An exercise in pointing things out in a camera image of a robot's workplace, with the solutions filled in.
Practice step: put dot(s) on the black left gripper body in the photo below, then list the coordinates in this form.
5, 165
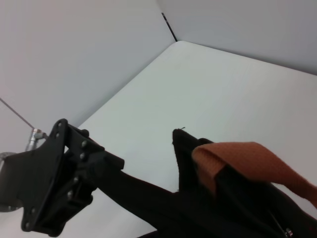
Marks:
32, 173

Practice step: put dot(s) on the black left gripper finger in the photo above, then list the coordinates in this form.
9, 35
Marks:
94, 158
74, 198

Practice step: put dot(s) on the silver zipper pull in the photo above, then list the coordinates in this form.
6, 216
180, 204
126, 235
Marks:
288, 232

